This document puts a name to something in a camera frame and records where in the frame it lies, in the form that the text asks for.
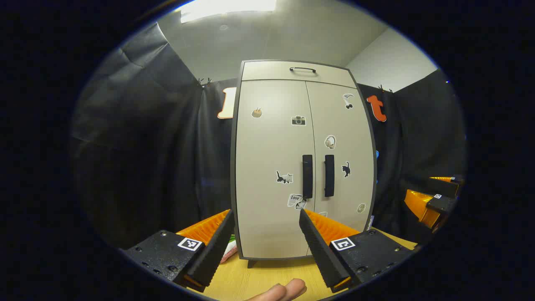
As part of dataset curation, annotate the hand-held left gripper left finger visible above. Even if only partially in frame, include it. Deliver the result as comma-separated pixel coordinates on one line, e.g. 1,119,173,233
123,209,235,293

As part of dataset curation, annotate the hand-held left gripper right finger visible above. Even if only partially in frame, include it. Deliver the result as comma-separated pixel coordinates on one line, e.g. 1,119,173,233
299,208,414,293

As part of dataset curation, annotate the beige cabinet door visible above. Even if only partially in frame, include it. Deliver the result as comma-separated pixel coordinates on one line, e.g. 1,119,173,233
235,79,314,259
306,81,375,255

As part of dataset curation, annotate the beige double-door shoe cabinet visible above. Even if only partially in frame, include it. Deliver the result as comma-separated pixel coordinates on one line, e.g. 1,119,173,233
230,60,377,268

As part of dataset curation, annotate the green pink soft item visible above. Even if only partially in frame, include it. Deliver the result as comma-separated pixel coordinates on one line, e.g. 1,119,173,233
220,235,239,264

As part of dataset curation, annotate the black backdrop cloth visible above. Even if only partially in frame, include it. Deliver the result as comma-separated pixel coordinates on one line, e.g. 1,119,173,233
71,22,466,251

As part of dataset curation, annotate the rectangular ceiling light panel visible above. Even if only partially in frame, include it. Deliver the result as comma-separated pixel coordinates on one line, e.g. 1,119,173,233
180,0,277,23

